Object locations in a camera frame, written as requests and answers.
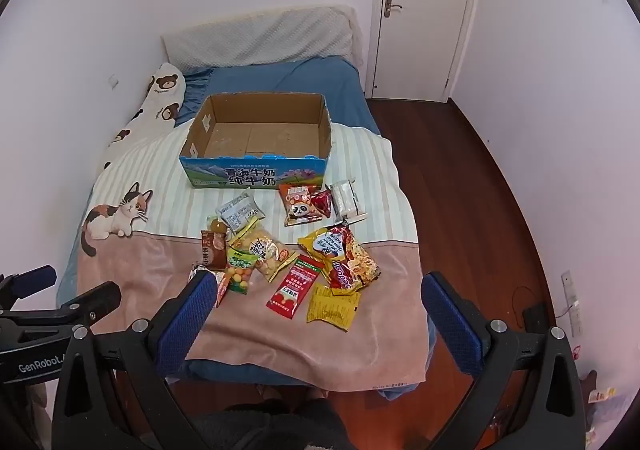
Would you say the clear packet of yellow balls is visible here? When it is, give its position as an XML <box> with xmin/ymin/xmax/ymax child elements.
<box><xmin>230</xmin><ymin>222</ymin><xmax>298</xmax><ymax>283</ymax></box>

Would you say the clear white snack packet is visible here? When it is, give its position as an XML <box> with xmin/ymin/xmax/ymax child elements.
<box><xmin>330</xmin><ymin>178</ymin><xmax>368</xmax><ymax>223</ymax></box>

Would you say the orange panda snack packet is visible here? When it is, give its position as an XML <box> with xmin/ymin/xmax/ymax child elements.
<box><xmin>278</xmin><ymin>183</ymin><xmax>321</xmax><ymax>228</ymax></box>

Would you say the white quilted pillow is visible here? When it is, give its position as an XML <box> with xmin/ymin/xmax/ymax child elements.
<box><xmin>161</xmin><ymin>5</ymin><xmax>363</xmax><ymax>76</ymax></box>

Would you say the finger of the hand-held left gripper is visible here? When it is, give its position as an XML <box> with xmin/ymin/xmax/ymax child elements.
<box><xmin>0</xmin><ymin>265</ymin><xmax>57</xmax><ymax>311</ymax></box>
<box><xmin>50</xmin><ymin>281</ymin><xmax>122</xmax><ymax>331</ymax></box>

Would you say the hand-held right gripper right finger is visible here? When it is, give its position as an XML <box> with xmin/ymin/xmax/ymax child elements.
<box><xmin>422</xmin><ymin>271</ymin><xmax>586</xmax><ymax>450</ymax></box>

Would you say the flat yellow snack packet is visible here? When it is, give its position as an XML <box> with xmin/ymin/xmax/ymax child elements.
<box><xmin>306</xmin><ymin>282</ymin><xmax>362</xmax><ymax>332</ymax></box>

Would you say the black cable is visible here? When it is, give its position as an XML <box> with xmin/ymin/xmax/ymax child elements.
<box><xmin>509</xmin><ymin>286</ymin><xmax>532</xmax><ymax>327</ymax></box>

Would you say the printed cardboard box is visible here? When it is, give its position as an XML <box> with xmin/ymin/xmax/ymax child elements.
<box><xmin>179</xmin><ymin>92</ymin><xmax>333</xmax><ymax>191</ymax></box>

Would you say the grey snack packet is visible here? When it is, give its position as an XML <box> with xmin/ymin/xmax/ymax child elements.
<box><xmin>215</xmin><ymin>191</ymin><xmax>265</xmax><ymax>233</ymax></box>

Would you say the yellow noodle packet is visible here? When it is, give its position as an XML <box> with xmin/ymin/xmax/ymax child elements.
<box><xmin>297</xmin><ymin>225</ymin><xmax>351</xmax><ymax>281</ymax></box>

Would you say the white door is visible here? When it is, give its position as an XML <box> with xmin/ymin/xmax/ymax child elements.
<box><xmin>365</xmin><ymin>0</ymin><xmax>485</xmax><ymax>103</ymax></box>

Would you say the blue ruffled pillow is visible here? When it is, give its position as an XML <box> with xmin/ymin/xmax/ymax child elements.
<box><xmin>175</xmin><ymin>66</ymin><xmax>221</xmax><ymax>128</ymax></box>

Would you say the red noodle packet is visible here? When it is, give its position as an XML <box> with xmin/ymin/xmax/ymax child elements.
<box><xmin>322</xmin><ymin>222</ymin><xmax>382</xmax><ymax>292</ymax></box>

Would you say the black power adapter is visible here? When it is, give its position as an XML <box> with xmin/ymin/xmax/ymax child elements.
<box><xmin>522</xmin><ymin>304</ymin><xmax>553</xmax><ymax>333</ymax></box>

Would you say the bear printed pillow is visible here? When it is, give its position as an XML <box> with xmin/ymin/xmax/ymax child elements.
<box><xmin>102</xmin><ymin>61</ymin><xmax>188</xmax><ymax>171</ymax></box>

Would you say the blue bed sheet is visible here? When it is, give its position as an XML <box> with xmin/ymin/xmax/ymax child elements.
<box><xmin>55</xmin><ymin>55</ymin><xmax>436</xmax><ymax>403</ymax></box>

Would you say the white power strip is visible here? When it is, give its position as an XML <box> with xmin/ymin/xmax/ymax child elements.
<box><xmin>560</xmin><ymin>270</ymin><xmax>585</xmax><ymax>336</ymax></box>

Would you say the long red snack packet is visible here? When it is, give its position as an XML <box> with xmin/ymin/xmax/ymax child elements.
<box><xmin>265</xmin><ymin>255</ymin><xmax>326</xmax><ymax>320</ymax></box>

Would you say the brown snack packet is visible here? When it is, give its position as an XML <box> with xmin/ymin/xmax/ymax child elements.
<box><xmin>200</xmin><ymin>229</ymin><xmax>230</xmax><ymax>271</ymax></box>

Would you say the green pea snack packet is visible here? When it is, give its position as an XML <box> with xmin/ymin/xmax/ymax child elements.
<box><xmin>223</xmin><ymin>242</ymin><xmax>256</xmax><ymax>296</ymax></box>

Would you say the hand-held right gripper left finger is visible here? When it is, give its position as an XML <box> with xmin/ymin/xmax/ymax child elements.
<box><xmin>52</xmin><ymin>271</ymin><xmax>219</xmax><ymax>450</ymax></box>

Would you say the small red snack packet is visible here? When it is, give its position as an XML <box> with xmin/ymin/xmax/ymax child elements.
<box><xmin>312</xmin><ymin>186</ymin><xmax>333</xmax><ymax>220</ymax></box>

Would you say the red and white snack packet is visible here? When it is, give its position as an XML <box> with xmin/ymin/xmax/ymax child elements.
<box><xmin>187</xmin><ymin>262</ymin><xmax>231</xmax><ymax>308</ymax></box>

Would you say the cat printed blanket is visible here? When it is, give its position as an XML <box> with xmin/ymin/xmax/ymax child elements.
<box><xmin>75</xmin><ymin>122</ymin><xmax>436</xmax><ymax>396</ymax></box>

